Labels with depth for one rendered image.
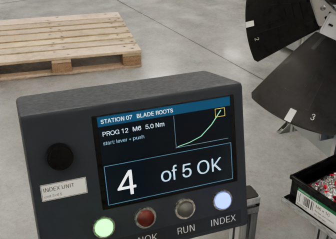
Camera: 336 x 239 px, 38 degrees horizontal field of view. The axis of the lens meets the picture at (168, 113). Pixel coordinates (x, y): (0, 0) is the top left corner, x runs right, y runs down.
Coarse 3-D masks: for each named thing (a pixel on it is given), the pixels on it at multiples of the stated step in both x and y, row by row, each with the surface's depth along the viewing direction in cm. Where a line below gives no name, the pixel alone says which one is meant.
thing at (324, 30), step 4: (332, 12) 119; (328, 16) 118; (332, 16) 119; (328, 20) 118; (332, 20) 118; (324, 24) 118; (332, 24) 118; (320, 28) 119; (324, 28) 118; (328, 28) 118; (332, 28) 118; (320, 32) 118; (324, 32) 118; (328, 32) 118; (332, 32) 118; (328, 36) 118; (332, 36) 118
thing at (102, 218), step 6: (102, 216) 56; (108, 216) 56; (96, 222) 56; (102, 222) 55; (108, 222) 56; (96, 228) 55; (102, 228) 55; (108, 228) 56; (114, 228) 57; (96, 234) 56; (102, 234) 56; (108, 234) 56
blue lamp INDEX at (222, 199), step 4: (216, 192) 60; (220, 192) 60; (224, 192) 60; (228, 192) 60; (216, 196) 60; (220, 196) 60; (224, 196) 60; (228, 196) 60; (212, 200) 60; (216, 200) 60; (220, 200) 60; (224, 200) 60; (228, 200) 60; (212, 204) 60; (216, 204) 60; (220, 204) 60; (224, 204) 60; (228, 204) 60; (216, 208) 60; (220, 208) 61; (224, 208) 61
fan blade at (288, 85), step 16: (304, 48) 118; (320, 48) 117; (288, 64) 119; (304, 64) 117; (320, 64) 116; (272, 80) 119; (288, 80) 118; (304, 80) 116; (320, 80) 116; (256, 96) 121; (272, 96) 118; (288, 96) 117; (304, 96) 116; (320, 96) 115; (272, 112) 118; (304, 112) 115; (320, 112) 114; (304, 128) 114; (320, 128) 113
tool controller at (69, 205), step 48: (48, 96) 59; (96, 96) 56; (144, 96) 55; (192, 96) 56; (240, 96) 59; (48, 144) 52; (96, 144) 54; (144, 144) 56; (192, 144) 58; (240, 144) 60; (48, 192) 53; (96, 192) 55; (192, 192) 59; (240, 192) 61
